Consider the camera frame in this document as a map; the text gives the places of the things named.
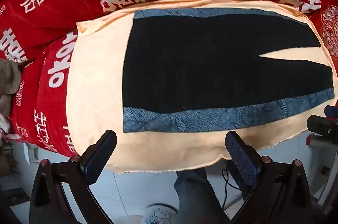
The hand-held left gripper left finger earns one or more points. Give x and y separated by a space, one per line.
101 154

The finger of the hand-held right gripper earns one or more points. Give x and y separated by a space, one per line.
320 123

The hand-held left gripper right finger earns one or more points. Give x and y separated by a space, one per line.
241 158

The black pants with blue trim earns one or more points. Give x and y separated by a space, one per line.
198 60

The person's jeans leg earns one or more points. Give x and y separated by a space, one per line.
195 195

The peach cloth mat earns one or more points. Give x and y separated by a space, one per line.
97 81

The white printed slipper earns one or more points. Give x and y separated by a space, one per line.
161 214

